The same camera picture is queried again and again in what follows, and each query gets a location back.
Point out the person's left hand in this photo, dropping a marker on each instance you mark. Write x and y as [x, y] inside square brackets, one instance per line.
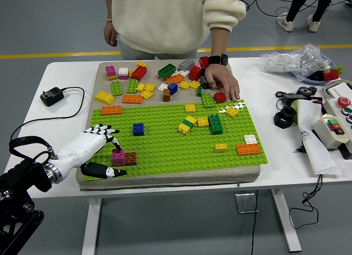
[222, 76]

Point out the person's right hand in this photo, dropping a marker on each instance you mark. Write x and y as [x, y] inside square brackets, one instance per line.
[110, 33]

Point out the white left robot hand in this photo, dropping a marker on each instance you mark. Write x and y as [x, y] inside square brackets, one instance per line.
[79, 147]

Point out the pink toy brick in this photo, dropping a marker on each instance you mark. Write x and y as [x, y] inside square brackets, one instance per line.
[118, 155]
[197, 65]
[118, 163]

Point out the blue toy brick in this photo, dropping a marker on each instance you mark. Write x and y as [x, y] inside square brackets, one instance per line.
[172, 88]
[138, 129]

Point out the green studded baseplate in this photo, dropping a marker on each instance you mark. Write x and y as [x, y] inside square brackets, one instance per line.
[165, 150]

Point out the person's left forearm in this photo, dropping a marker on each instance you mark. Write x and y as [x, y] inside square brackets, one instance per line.
[221, 38]

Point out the person's right forearm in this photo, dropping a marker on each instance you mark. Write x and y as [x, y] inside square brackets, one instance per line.
[108, 5]

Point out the long orange toy brick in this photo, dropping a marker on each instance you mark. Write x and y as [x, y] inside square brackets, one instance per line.
[248, 149]
[132, 99]
[111, 110]
[175, 79]
[218, 86]

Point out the dark grey angled brick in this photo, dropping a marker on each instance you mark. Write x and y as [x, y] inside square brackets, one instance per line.
[203, 83]

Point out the black toy brick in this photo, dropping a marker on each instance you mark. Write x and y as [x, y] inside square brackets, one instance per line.
[202, 72]

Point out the square red toy brick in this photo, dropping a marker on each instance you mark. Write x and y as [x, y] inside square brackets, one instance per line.
[220, 97]

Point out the long red toy brick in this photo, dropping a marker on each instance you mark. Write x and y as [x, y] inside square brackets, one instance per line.
[139, 73]
[204, 61]

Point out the small green and white brick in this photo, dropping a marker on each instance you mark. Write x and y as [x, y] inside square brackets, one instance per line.
[199, 91]

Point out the long grey toy brick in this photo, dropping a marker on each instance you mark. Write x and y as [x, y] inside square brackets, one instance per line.
[186, 64]

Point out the pink and yellow brick stack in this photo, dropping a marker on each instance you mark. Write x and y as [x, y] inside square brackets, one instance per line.
[110, 72]

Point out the white toy brick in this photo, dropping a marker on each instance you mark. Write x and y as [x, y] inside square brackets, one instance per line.
[183, 72]
[250, 139]
[162, 87]

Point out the white and pink brick stack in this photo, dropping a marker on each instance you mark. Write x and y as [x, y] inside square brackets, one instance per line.
[123, 73]

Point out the small yellow toy brick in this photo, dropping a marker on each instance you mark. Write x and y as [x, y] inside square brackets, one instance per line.
[130, 73]
[141, 64]

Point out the long dark green brick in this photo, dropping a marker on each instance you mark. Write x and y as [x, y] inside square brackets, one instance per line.
[167, 71]
[215, 124]

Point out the lime green toy brick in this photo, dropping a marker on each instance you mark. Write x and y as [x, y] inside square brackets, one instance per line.
[338, 70]
[132, 86]
[116, 88]

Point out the yellow curved toy brick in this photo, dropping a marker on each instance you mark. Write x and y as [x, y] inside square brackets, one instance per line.
[104, 97]

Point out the tall brown toy brick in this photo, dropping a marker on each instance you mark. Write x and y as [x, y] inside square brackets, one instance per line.
[166, 96]

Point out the yellow and green brick stack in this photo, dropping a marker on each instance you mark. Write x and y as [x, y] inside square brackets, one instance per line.
[187, 125]

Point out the black wristwatch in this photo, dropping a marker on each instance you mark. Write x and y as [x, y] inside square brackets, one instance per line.
[218, 60]

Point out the yellow floor tape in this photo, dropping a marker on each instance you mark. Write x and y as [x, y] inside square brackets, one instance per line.
[261, 48]

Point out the person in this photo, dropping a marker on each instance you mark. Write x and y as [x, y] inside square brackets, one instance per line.
[159, 18]
[295, 5]

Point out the black power adapter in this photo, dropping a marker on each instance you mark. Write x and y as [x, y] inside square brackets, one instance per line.
[52, 96]

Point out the clear bubble wrap bag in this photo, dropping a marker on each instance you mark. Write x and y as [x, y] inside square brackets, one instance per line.
[291, 61]

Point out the black power supply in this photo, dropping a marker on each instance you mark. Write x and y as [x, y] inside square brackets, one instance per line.
[290, 97]

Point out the white table leg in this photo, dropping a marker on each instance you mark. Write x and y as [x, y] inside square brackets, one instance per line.
[92, 227]
[287, 224]

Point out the black gear wheel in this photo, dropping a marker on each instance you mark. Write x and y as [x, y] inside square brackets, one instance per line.
[306, 90]

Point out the clear blue-rimmed container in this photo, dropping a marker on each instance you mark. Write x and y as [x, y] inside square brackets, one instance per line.
[313, 82]

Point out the grey-brown mat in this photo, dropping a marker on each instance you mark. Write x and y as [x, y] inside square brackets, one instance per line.
[192, 177]

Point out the small black plug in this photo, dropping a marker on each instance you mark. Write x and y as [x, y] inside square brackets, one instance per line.
[299, 149]

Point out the white button control box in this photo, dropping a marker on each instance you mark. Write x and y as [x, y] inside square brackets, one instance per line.
[334, 105]

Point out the white oval case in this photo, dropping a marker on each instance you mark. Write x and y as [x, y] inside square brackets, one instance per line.
[341, 88]

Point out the white paper sheet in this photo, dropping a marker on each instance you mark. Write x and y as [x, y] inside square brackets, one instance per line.
[319, 153]

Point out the metal floor plate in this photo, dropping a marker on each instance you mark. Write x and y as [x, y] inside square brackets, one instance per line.
[246, 202]

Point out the white switch box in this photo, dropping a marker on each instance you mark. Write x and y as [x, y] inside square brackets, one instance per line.
[324, 132]

